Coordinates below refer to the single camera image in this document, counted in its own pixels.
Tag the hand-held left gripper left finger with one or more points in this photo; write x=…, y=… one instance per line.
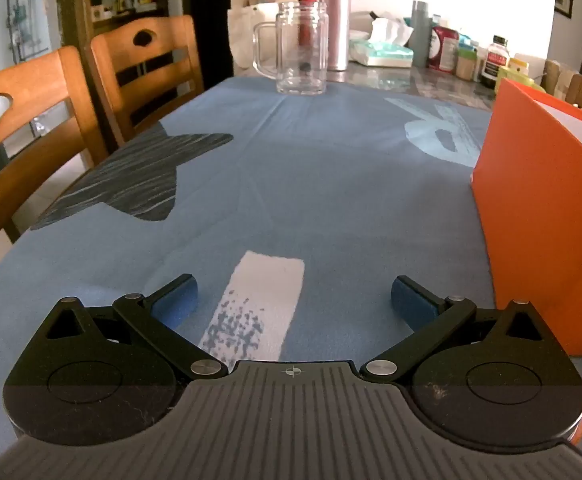
x=176, y=302

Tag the wooden chair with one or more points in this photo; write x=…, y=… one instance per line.
x=21, y=105
x=571, y=87
x=171, y=50

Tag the orange box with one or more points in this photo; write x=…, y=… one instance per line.
x=536, y=220

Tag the red label white bottle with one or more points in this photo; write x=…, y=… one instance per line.
x=443, y=50

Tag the dark bottle white label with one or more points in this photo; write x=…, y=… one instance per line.
x=495, y=62

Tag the clear glass mug jar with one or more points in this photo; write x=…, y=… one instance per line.
x=301, y=80

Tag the yellow green box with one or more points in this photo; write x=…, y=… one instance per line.
x=518, y=70

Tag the grey bottle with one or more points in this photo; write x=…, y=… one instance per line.
x=423, y=35

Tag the tissue pack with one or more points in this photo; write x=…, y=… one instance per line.
x=383, y=50

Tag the blue printed tablecloth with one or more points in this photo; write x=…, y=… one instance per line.
x=321, y=185

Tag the pink metal thermos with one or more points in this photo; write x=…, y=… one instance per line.
x=336, y=20

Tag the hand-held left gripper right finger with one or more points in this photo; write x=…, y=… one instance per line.
x=412, y=302

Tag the small green lid jar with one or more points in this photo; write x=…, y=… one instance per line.
x=467, y=65

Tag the white carrier bag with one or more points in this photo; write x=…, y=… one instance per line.
x=241, y=35

